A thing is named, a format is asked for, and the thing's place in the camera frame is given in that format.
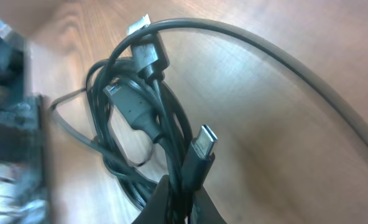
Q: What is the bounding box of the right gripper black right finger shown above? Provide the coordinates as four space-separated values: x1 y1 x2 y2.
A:
190 187 227 224

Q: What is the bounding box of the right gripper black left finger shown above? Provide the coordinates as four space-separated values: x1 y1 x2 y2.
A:
132 175 172 224

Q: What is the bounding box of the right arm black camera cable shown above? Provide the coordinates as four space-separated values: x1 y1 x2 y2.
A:
104 17 368 164

